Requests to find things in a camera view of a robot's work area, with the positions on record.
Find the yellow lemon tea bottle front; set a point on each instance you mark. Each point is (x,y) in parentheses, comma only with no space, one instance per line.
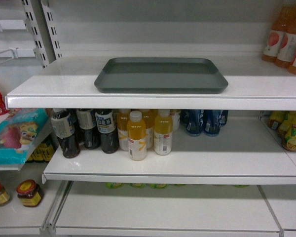
(294,135)

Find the orange peach drink bottle left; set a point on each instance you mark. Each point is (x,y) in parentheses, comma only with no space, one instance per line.
(276,34)

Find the blue drink bottle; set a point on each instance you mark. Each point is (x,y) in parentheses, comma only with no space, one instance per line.
(194,125)
(212,123)

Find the dark tea bottle middle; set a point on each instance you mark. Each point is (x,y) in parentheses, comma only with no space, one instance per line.
(88,124)

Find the dark tea bottle left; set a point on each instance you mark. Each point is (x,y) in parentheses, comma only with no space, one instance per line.
(65,131)

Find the orange juice bottle front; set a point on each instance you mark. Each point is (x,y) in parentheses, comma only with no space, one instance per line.
(136,130)

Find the blue drink bottle left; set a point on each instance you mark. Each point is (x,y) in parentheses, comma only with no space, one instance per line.
(194,125)

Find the grey rectangular serving tray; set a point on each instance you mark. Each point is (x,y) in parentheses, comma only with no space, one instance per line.
(160,75)

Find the dark tea bottle right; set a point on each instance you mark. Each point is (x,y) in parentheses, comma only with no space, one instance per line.
(106,127)

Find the yellow lemon tea bottle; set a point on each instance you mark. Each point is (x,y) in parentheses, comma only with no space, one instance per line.
(294,135)
(276,118)

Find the teal snack bag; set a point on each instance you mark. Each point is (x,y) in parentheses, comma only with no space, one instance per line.
(21,132)

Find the orange juice bottle right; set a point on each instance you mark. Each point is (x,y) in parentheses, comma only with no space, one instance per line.
(163,129)

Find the white slotted shelf upright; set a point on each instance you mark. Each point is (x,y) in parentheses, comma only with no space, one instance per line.
(41,25)

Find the orange juice bottle back left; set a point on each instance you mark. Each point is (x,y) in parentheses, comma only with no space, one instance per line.
(122,120)

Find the blue drink bottle right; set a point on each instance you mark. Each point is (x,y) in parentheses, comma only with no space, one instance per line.
(212,123)

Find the dark tea bottle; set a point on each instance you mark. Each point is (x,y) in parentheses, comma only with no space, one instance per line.
(65,131)
(88,124)
(106,127)

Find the orange juice bottle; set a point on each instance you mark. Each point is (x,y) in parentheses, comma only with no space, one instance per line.
(136,130)
(163,129)
(122,120)

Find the yellow lemon tea bottle back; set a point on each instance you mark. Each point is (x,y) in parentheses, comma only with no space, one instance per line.
(276,118)

